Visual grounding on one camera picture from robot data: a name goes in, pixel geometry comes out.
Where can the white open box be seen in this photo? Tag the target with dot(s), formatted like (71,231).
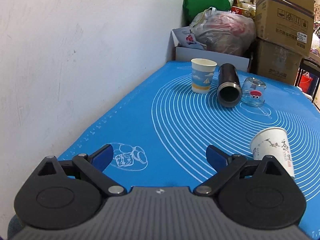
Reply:
(185,48)

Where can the lower cardboard box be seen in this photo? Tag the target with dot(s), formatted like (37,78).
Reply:
(277,63)

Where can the white paper cup with calligraphy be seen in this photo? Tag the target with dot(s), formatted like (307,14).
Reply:
(273,141)

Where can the blue silicone baking mat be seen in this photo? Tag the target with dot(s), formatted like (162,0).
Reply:
(160,132)

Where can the cardboard box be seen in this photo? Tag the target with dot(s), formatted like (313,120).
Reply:
(287,23)
(277,63)

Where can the blue sailboat paper cup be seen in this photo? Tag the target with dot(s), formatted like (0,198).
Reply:
(202,75)

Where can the black metal stool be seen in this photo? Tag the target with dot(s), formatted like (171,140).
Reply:
(310,66)

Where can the red plastic bucket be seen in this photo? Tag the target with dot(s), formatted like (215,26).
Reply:
(305,83)

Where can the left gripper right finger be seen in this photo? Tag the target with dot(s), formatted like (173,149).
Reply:
(258,194)

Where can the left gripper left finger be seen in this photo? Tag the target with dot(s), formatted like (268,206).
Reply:
(64,194)

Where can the black thermos bottle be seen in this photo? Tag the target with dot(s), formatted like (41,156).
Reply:
(229,91)

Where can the clear glass cup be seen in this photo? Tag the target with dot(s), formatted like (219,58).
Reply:
(253,91)

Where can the clear bag with red contents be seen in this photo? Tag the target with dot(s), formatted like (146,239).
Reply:
(223,31)

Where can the upper cardboard box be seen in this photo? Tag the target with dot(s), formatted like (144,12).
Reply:
(287,23)

